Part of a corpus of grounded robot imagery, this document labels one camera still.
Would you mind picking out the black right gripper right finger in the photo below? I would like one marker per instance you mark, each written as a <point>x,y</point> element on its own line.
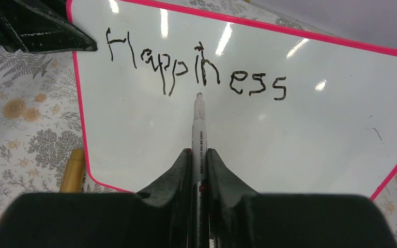
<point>243,217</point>

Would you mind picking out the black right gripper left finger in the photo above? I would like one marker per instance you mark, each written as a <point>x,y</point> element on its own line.
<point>155,216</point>

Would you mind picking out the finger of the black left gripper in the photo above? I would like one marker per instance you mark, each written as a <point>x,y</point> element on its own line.
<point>40,27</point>

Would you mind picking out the black whiteboard marker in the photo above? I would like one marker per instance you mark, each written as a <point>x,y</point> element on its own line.
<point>199,212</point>

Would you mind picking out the pink framed whiteboard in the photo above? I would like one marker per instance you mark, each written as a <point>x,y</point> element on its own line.
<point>287,110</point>

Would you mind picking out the gold toy microphone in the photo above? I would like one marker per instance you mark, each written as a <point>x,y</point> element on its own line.
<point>74,172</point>

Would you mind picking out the floral patterned table mat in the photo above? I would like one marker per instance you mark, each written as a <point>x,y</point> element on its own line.
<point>40,121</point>

